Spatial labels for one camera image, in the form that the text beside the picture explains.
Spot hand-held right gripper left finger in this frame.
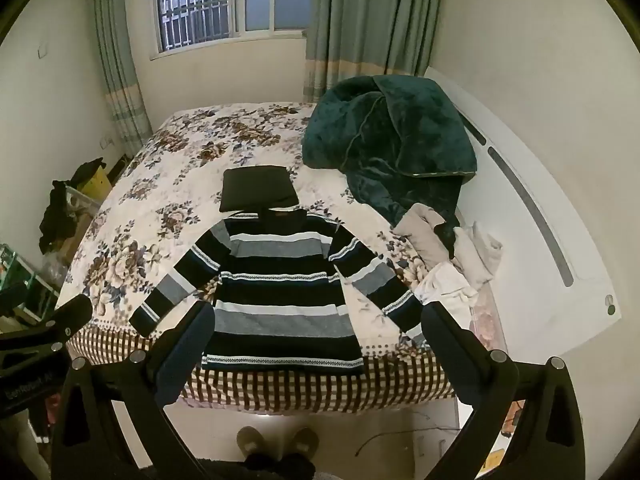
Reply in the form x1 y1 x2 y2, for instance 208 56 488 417
50 301 217 480

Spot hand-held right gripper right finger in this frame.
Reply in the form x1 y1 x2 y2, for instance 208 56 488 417
420 302 587 480

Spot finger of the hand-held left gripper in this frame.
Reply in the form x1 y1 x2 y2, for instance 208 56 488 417
30 294 94 356

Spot striped knit sweater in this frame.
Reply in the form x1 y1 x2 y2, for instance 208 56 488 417
129 210 428 375

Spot white garment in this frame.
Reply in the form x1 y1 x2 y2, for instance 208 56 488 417
415 260 481 331

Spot green plastic crate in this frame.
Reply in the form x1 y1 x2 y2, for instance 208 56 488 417
0 245 63 321

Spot light grey garment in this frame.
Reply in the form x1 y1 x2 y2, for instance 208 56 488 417
452 220 503 291

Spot beige garment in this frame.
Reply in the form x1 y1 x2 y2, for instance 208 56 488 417
392 204 453 271

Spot black hanging cloth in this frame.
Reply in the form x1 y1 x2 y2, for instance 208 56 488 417
39 180 76 253

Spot white headboard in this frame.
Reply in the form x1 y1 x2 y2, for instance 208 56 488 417
425 65 623 391

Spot yellow box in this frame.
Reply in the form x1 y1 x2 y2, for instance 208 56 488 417
70 160 113 206

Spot floral bed sheet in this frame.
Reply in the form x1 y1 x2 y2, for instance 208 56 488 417
54 102 506 415

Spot person's right slipper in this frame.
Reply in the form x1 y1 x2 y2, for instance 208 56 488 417
287 427 321 463

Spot black folded garment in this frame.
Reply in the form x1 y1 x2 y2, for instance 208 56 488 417
220 165 298 212

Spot dark green plush blanket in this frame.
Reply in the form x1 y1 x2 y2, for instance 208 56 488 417
301 75 478 261

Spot narrow green curtain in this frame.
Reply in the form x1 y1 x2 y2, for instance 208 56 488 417
90 0 153 158

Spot wide green curtain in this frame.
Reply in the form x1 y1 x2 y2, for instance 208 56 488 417
302 0 446 106

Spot black floor cable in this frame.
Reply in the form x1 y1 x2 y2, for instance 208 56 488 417
355 412 461 458

